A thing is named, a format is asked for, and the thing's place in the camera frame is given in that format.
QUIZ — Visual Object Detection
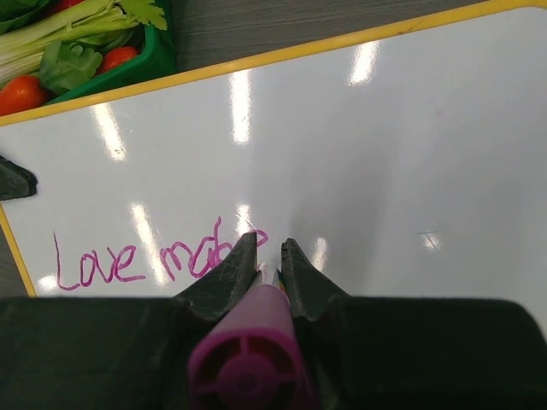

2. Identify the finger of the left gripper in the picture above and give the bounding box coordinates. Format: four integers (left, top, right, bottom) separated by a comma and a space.
0, 156, 38, 201

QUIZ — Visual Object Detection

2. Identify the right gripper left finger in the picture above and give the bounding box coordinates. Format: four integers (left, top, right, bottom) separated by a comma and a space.
1, 233, 257, 409

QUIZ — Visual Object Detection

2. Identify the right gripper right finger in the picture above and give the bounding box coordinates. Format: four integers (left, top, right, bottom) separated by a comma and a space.
281, 239, 546, 409

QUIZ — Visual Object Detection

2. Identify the white marker purple cap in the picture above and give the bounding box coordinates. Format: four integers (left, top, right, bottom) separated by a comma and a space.
187, 263, 320, 409

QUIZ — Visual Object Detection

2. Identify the orange framed whiteboard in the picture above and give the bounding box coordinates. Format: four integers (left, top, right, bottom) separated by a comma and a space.
1, 1, 546, 305

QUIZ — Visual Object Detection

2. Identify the orange carrot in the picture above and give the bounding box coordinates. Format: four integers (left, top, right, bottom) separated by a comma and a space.
0, 74, 50, 116

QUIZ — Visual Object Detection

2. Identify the bok choy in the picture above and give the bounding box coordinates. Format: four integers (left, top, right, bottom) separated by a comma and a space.
1, 0, 168, 83

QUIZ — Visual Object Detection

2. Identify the red tomato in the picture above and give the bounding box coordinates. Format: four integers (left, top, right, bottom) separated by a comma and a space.
96, 46, 139, 76

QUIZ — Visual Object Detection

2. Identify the green plastic tray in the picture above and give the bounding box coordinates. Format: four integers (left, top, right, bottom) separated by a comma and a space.
47, 0, 176, 105

